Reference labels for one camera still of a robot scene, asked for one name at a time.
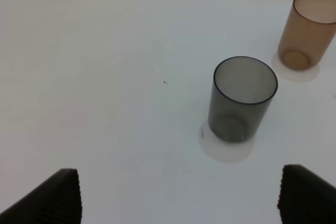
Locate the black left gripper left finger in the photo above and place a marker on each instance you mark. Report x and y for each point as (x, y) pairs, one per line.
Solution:
(56, 200)

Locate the orange translucent plastic cup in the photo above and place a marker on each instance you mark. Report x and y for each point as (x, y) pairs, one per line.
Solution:
(309, 29)

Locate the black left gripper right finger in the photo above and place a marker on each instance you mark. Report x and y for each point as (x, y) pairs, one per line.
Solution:
(305, 197)

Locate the grey translucent plastic cup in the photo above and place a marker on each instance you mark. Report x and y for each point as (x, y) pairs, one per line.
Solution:
(242, 90)

